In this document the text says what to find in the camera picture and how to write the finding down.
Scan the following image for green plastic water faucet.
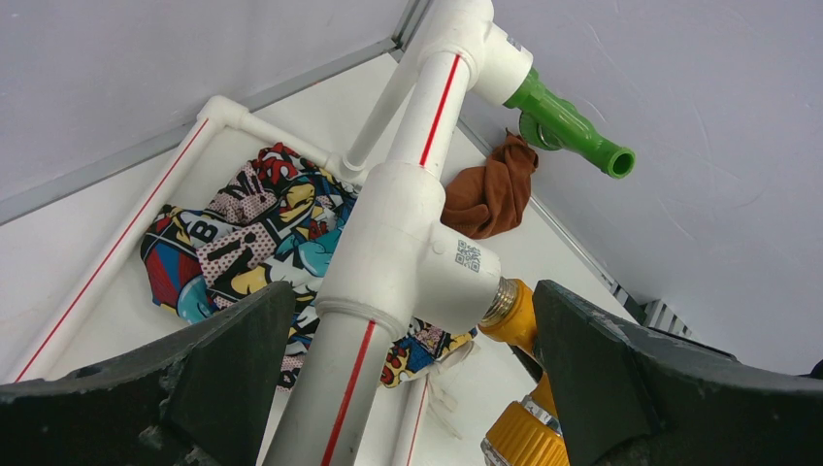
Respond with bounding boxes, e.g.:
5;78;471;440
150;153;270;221
504;69;636;180

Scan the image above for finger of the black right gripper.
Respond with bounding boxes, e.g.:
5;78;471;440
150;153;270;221
510;345;543;383

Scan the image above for white pvc pipe frame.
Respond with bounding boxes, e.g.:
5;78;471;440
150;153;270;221
2;1;533;465

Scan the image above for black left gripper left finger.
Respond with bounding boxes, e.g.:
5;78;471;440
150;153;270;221
1;282;295;465

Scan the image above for comic print cloth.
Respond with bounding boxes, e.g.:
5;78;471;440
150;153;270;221
140;142;480;392

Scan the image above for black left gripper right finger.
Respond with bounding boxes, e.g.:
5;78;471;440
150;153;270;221
533;280;822;465

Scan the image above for brown cloth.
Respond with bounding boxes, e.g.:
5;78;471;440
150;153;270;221
441;132;539;240

